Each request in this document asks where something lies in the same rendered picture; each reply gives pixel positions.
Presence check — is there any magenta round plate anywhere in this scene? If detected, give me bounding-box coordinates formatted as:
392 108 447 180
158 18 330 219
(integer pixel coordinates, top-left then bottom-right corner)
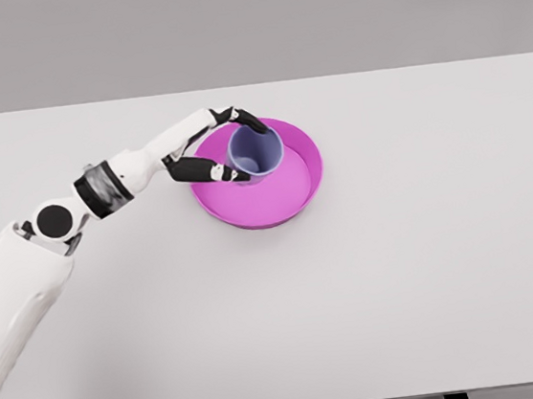
183 111 331 238

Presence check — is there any lavender plastic cup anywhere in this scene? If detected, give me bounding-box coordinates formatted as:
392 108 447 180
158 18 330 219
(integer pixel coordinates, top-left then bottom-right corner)
224 120 289 189

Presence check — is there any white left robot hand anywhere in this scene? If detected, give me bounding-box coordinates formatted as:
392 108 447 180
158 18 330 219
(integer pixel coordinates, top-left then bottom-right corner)
140 101 275 194

